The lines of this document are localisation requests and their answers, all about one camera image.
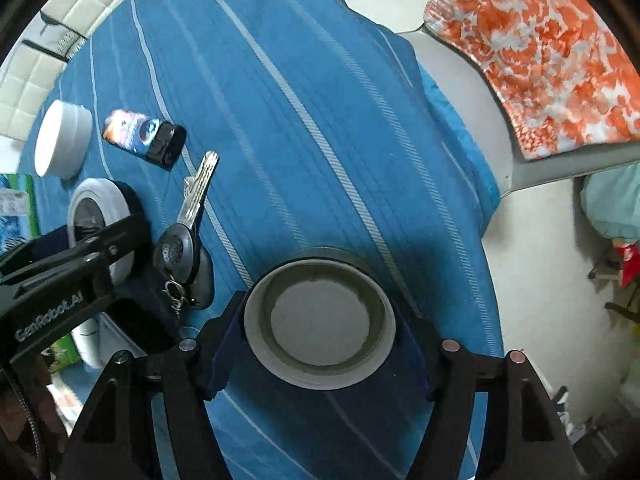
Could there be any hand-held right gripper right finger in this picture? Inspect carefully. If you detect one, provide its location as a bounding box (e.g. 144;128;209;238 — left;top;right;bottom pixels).
400;317;588;480

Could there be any black braided cable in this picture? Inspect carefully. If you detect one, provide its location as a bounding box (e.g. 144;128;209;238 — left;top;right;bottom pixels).
0;367;48;480

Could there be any car key with black fob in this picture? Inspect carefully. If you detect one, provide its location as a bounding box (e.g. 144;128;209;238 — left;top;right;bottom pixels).
151;150;221;313

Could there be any green package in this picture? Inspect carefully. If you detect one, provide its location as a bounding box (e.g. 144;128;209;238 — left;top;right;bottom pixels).
0;174;41;256

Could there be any blue striped blanket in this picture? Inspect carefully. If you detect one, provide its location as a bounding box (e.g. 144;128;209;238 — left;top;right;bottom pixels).
17;0;503;480

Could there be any grey round tin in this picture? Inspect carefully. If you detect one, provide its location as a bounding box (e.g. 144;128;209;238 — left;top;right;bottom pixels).
243;247;397;391

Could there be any teal cloth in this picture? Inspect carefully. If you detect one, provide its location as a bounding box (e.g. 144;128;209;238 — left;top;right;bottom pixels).
582;162;640;241

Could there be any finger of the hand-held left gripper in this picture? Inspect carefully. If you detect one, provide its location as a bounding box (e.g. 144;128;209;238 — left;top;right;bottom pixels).
0;211;152;307

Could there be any red cloth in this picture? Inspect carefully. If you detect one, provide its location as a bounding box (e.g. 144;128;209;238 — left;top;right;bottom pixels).
612;240;640;288

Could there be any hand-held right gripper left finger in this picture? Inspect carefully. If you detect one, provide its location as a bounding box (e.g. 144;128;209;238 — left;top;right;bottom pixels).
57;290;248;480

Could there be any white quilted chair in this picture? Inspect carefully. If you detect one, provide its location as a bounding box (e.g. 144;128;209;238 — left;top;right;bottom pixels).
42;0;171;41
0;40;66;141

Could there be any white round jar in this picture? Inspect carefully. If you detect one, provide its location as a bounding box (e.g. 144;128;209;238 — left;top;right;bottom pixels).
34;100;94;179

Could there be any white jar with black lid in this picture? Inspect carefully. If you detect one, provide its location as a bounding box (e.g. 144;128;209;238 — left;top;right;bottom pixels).
66;177;153;288

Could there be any orange floral cloth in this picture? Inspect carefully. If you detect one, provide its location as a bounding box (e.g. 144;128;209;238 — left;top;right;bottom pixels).
424;0;640;162

